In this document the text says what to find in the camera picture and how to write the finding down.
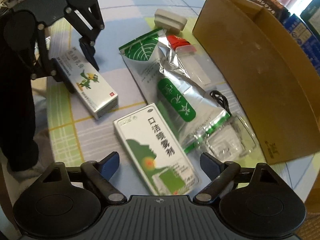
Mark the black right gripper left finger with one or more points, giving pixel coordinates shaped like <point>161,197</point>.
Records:
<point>96,176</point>

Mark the grey white eraser block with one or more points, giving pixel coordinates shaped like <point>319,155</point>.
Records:
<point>169,21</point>

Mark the dark brown carton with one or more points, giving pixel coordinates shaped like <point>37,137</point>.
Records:
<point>279,11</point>

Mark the dark green carton top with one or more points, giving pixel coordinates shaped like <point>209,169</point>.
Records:
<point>311,15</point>

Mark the white green throat spray box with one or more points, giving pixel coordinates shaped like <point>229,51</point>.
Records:
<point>155,152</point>

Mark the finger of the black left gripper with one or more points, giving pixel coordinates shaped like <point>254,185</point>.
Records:
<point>86,18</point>
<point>25,43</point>

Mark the blue carton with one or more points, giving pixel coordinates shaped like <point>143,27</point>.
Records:
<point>305,39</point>

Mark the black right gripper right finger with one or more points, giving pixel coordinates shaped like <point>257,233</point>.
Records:
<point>221,174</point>

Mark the silver green tea pouch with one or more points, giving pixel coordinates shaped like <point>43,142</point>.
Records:
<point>190,112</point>

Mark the brown cardboard box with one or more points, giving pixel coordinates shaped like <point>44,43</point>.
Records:
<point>273,79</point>

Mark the clear plastic blister package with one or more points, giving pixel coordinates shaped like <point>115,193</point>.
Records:
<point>231,141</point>

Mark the white medicine box green plant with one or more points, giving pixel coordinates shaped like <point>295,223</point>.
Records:
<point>93,90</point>

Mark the small red packet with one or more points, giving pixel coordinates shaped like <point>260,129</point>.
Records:
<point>180,43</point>

